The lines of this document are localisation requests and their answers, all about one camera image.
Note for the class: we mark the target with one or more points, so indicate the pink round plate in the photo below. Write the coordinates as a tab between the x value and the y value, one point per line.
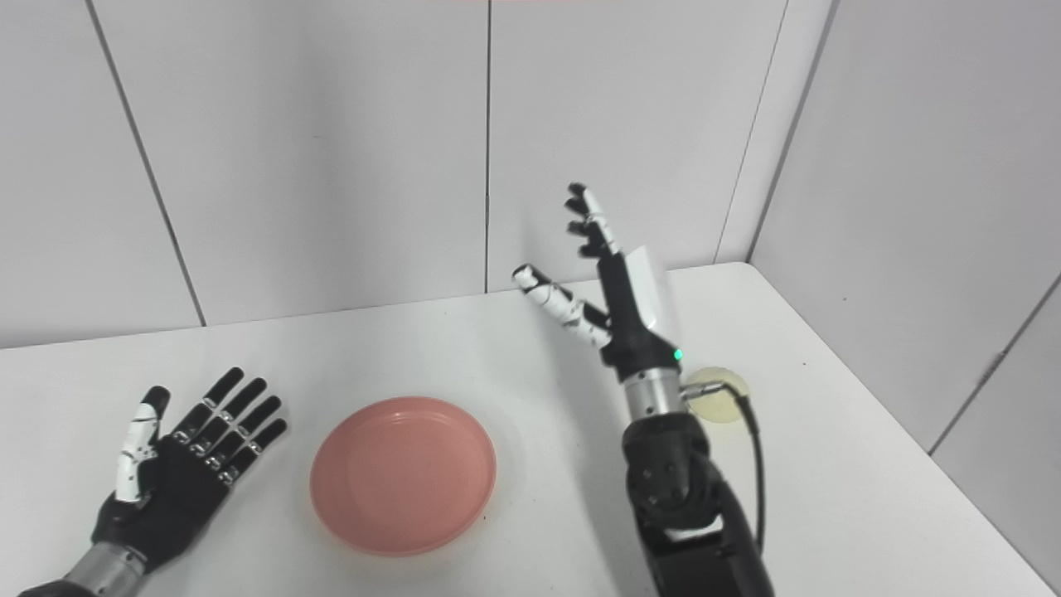
404	477

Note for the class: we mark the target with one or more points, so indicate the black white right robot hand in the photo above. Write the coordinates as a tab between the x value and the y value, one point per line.
634	332

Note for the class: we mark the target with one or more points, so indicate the cream steamed bun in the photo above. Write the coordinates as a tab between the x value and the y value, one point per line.
719	406

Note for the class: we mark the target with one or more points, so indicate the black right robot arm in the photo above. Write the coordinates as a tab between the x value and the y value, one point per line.
680	497

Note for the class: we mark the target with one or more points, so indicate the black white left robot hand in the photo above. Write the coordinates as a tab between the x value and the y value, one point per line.
170	497

